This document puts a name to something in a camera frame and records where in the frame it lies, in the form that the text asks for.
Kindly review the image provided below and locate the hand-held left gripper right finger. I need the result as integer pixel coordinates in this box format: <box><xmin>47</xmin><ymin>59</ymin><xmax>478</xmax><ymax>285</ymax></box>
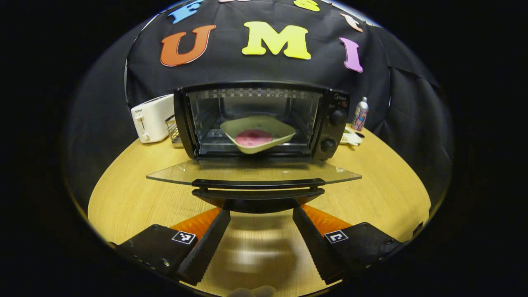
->
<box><xmin>293</xmin><ymin>205</ymin><xmax>405</xmax><ymax>285</ymax></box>

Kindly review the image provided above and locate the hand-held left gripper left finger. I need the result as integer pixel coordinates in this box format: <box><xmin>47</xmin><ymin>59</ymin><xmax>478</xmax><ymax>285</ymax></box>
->
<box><xmin>111</xmin><ymin>207</ymin><xmax>231</xmax><ymax>286</ymax></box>

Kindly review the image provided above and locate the pink round food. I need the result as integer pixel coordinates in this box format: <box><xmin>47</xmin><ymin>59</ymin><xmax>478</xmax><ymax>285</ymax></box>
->
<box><xmin>235</xmin><ymin>129</ymin><xmax>273</xmax><ymax>147</ymax></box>

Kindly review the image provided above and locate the black electric oven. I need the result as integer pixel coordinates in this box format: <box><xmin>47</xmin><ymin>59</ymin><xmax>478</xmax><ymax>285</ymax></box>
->
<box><xmin>146</xmin><ymin>80</ymin><xmax>363</xmax><ymax>214</ymax></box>

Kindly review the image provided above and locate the white square dish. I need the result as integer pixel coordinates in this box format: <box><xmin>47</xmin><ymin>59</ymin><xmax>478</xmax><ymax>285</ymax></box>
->
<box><xmin>220</xmin><ymin>115</ymin><xmax>296</xmax><ymax>154</ymax></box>

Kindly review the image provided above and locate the silver spray bottle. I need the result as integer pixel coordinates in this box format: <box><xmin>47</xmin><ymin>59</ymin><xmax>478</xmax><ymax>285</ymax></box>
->
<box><xmin>351</xmin><ymin>97</ymin><xmax>369</xmax><ymax>132</ymax></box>

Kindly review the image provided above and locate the white toaster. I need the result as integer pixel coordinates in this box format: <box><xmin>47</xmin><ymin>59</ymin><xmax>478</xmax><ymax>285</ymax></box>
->
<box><xmin>131</xmin><ymin>94</ymin><xmax>175</xmax><ymax>144</ymax></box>

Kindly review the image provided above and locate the metal wire basket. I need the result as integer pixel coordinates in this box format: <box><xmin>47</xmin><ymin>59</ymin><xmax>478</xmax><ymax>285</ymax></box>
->
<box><xmin>165</xmin><ymin>115</ymin><xmax>183</xmax><ymax>144</ymax></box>

